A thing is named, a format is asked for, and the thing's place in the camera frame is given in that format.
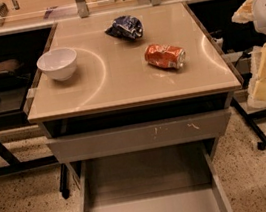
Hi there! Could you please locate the red coke can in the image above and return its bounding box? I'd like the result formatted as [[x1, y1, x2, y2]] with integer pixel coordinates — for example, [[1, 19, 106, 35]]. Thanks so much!
[[144, 44, 186, 69]]

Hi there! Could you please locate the grey drawer cabinet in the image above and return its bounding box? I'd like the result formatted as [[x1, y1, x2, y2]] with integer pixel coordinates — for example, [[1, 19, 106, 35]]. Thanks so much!
[[12, 0, 263, 212]]

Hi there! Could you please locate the open grey middle drawer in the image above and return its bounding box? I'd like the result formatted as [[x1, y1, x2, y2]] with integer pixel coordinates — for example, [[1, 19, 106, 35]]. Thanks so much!
[[79, 142, 234, 212]]

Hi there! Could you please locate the closed grey top drawer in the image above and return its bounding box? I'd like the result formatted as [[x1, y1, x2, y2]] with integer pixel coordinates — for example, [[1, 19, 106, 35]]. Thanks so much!
[[47, 109, 231, 163]]

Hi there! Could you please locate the blue crumpled chip bag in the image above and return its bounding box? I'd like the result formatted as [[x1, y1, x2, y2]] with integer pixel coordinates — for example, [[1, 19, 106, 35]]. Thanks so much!
[[104, 15, 144, 41]]

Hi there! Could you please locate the white bowl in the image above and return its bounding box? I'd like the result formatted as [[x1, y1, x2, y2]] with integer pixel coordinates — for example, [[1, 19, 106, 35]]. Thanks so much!
[[37, 47, 78, 81]]

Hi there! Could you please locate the black table leg frame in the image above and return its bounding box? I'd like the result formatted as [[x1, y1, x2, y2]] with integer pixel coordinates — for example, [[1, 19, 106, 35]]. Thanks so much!
[[231, 99, 266, 151]]

